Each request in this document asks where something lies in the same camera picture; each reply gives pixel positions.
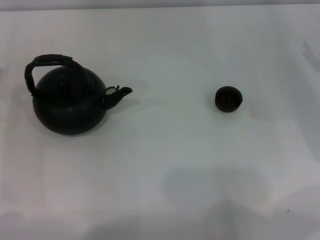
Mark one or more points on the small dark teacup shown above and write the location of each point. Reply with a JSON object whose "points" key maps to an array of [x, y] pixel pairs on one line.
{"points": [[228, 98]]}

